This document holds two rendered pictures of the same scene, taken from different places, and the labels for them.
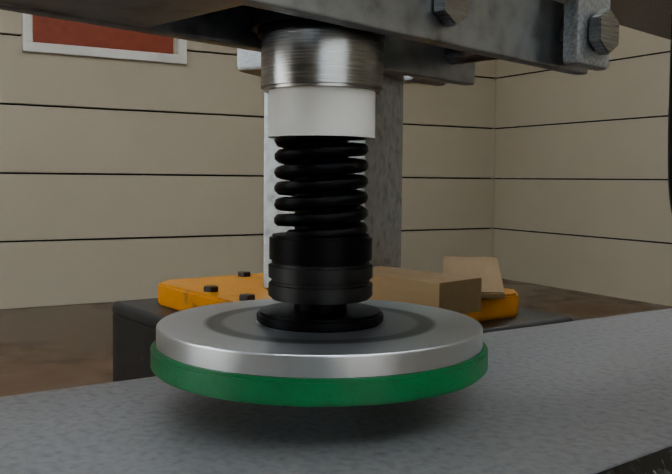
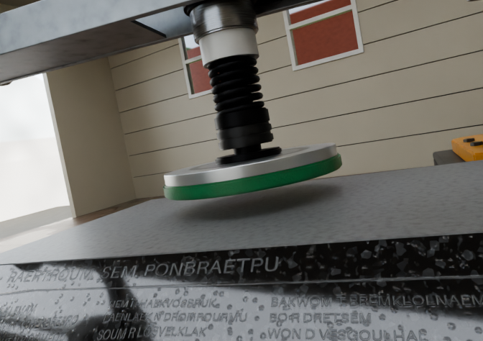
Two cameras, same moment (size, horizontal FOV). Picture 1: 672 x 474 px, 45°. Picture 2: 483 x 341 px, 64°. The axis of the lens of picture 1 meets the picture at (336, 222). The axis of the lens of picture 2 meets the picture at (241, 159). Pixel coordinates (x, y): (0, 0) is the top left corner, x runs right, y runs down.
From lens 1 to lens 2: 0.50 m
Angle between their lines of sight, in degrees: 60
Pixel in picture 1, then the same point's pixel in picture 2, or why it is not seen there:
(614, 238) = not seen: outside the picture
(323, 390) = (169, 192)
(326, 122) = (206, 55)
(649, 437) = (321, 236)
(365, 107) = (223, 40)
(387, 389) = (187, 192)
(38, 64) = not seen: outside the picture
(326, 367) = (171, 181)
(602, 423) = (330, 224)
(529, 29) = not seen: outside the picture
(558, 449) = (252, 234)
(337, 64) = (200, 24)
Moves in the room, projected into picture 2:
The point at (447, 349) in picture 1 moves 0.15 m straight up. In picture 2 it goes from (223, 170) to (194, 18)
